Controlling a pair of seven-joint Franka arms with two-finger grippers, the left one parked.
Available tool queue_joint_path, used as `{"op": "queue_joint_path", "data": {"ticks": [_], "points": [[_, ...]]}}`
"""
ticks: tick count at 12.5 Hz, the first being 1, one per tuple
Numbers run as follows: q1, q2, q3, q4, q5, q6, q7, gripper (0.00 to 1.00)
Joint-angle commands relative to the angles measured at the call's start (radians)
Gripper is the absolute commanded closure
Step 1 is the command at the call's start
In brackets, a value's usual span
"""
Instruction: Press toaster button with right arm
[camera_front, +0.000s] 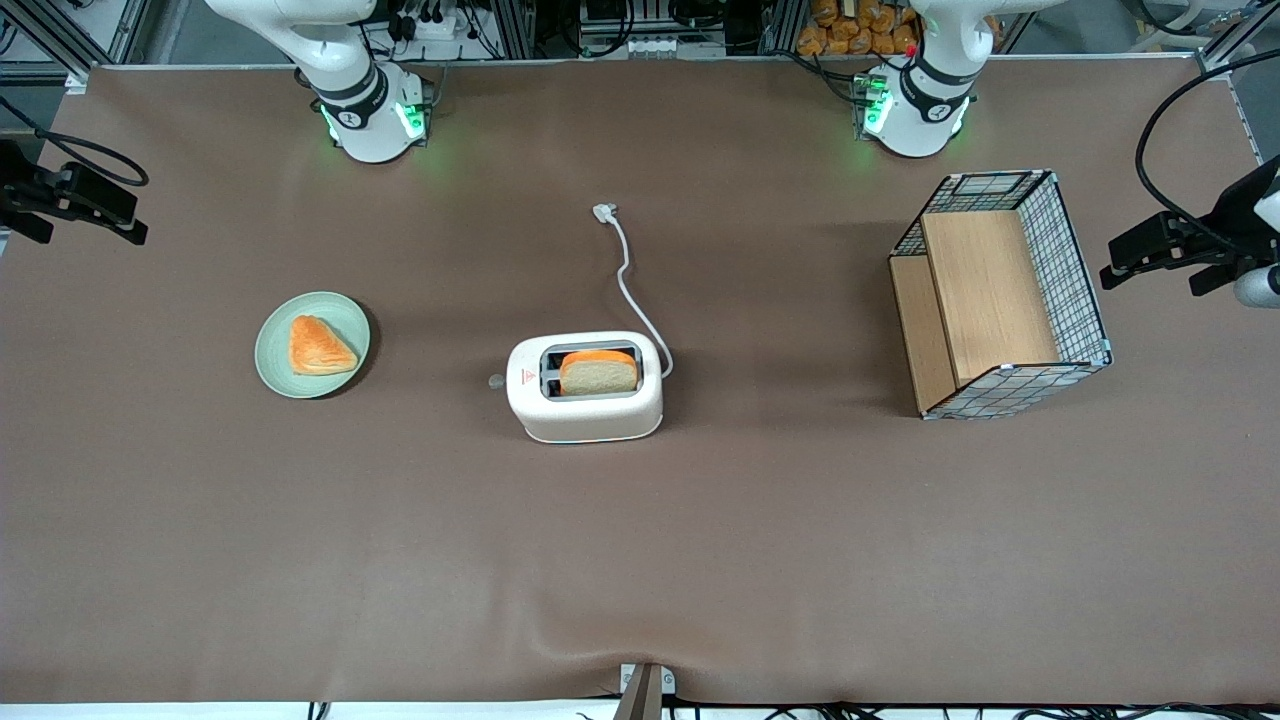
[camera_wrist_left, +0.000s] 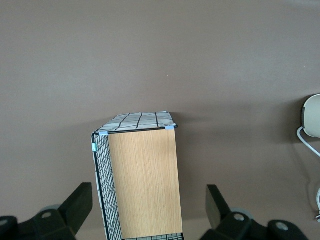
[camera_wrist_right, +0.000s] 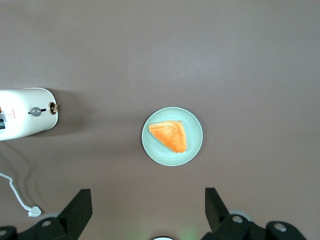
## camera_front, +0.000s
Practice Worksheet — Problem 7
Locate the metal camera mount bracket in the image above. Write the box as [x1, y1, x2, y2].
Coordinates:
[618, 662, 677, 720]

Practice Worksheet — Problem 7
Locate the white toaster power cord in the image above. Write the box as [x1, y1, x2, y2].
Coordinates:
[592, 203, 675, 379]

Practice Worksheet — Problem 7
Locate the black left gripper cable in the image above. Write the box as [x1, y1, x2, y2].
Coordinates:
[1135, 48, 1280, 236]

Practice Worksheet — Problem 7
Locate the brown table mat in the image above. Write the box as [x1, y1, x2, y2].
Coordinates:
[0, 55, 1280, 706]

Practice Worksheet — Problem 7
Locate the wire basket with wooden boards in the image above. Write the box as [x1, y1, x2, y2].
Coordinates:
[888, 169, 1114, 421]

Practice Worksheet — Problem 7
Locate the pale green round plate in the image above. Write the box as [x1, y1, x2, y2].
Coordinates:
[254, 291, 372, 400]

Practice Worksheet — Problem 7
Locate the orange triangular pastry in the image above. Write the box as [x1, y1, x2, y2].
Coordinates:
[289, 315, 359, 377]

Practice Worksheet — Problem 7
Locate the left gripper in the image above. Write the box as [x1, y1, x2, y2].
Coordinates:
[1100, 155, 1280, 297]

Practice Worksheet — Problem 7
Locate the white power strip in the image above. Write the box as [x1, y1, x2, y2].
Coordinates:
[395, 10, 463, 41]

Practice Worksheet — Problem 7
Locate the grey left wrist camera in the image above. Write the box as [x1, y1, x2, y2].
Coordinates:
[1233, 262, 1280, 309]

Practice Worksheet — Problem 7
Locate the white two-slot toaster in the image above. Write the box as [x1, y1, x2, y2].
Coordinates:
[506, 331, 665, 445]

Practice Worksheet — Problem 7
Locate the bread slice with orange crust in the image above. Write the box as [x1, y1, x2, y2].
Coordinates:
[558, 350, 639, 396]

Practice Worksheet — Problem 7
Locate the bag of orange bread rolls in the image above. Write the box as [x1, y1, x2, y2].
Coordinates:
[795, 0, 921, 57]

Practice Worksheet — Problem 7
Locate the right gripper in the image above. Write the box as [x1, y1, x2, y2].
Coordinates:
[0, 140, 149, 246]

